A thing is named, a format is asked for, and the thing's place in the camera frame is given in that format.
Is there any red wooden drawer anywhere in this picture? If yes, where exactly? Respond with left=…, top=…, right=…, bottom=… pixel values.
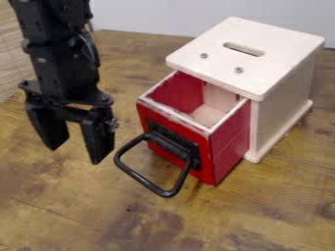
left=137, top=72, right=251, bottom=185

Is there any black metal drawer handle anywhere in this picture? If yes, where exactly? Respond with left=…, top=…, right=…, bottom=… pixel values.
left=113, top=118, right=203, bottom=199

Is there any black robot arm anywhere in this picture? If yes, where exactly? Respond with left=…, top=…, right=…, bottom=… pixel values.
left=8, top=0, right=117, bottom=165

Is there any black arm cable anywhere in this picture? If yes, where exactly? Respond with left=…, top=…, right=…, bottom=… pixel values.
left=78, top=29, right=102, bottom=69

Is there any white wooden drawer cabinet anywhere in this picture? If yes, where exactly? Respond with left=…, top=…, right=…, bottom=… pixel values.
left=167, top=17, right=325, bottom=163

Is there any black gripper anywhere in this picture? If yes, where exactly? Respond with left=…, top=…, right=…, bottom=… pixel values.
left=20, top=29, right=117, bottom=165

